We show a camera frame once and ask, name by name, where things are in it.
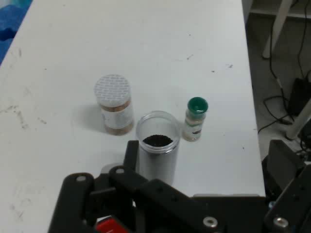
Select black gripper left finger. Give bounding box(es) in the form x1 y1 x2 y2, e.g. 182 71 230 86
48 139 220 233

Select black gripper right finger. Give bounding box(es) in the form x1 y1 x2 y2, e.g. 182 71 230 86
261 139 311 233

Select clear plastic jar black seeds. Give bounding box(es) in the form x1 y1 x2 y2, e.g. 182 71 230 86
136 110 182 187

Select red bowl black rim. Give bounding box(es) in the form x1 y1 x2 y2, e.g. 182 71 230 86
96 215 128 233

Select white furniture leg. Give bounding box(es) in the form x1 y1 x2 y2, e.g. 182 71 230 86
261 0 300 59
285 99 311 141

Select black power adapter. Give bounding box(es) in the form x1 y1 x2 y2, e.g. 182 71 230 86
288 77 311 116

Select small spice bottle green cap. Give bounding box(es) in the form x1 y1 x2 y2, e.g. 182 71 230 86
182 97 209 142

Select nut jar white lid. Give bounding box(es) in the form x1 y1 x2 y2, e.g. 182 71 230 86
94 74 135 136

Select dark blue foam tile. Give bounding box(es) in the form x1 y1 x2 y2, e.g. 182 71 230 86
0 23 19 67
0 0 33 31

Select thin black floor cable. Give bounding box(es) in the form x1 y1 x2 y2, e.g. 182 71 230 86
258 31 296 134
297 0 308 78

